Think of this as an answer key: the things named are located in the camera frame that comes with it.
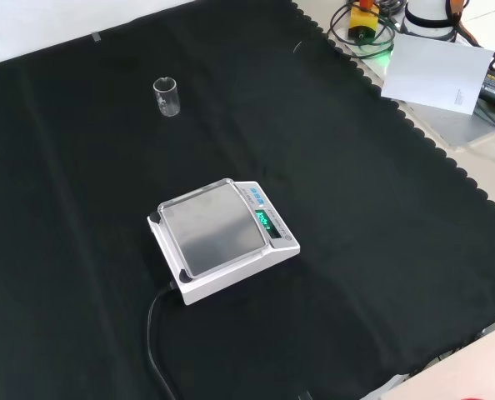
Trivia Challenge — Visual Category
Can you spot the small clear glass beaker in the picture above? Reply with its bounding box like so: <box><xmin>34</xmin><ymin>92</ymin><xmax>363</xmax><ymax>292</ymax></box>
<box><xmin>152</xmin><ymin>77</ymin><xmax>180</xmax><ymax>118</ymax></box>

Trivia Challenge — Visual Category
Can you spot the white electronic balance steel pan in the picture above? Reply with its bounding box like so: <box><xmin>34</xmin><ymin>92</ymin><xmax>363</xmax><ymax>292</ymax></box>
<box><xmin>147</xmin><ymin>177</ymin><xmax>302</xmax><ymax>307</ymax></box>

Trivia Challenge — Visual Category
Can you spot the black bench cloth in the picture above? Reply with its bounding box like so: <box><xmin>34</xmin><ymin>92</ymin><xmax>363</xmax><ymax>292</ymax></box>
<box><xmin>0</xmin><ymin>0</ymin><xmax>495</xmax><ymax>400</ymax></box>

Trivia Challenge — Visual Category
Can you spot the yellow stop button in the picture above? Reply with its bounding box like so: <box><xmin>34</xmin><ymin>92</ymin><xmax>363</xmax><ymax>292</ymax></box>
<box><xmin>348</xmin><ymin>0</ymin><xmax>379</xmax><ymax>43</ymax></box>

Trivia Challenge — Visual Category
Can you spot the white paper sheet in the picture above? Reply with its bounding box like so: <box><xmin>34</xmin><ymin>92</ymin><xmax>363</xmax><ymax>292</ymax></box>
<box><xmin>380</xmin><ymin>32</ymin><xmax>495</xmax><ymax>114</ymax></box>

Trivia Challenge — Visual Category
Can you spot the pale wooden board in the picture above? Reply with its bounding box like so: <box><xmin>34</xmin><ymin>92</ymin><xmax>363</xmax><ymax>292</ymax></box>
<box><xmin>379</xmin><ymin>322</ymin><xmax>495</xmax><ymax>400</ymax></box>

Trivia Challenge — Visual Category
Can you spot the black balance power cable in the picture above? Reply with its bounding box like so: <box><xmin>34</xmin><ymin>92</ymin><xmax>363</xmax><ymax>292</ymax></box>
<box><xmin>146</xmin><ymin>281</ymin><xmax>183</xmax><ymax>400</ymax></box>

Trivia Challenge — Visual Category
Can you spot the black looped cable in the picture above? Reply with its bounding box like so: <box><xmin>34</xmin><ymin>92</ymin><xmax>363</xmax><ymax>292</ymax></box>
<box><xmin>327</xmin><ymin>0</ymin><xmax>399</xmax><ymax>48</ymax></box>

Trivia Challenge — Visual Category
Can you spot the grey base plate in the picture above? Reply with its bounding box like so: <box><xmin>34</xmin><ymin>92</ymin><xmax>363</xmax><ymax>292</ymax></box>
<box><xmin>327</xmin><ymin>24</ymin><xmax>495</xmax><ymax>148</ymax></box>

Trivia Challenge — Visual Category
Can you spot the orange cable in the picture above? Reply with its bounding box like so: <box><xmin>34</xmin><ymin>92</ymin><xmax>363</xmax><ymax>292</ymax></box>
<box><xmin>443</xmin><ymin>0</ymin><xmax>483</xmax><ymax>48</ymax></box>

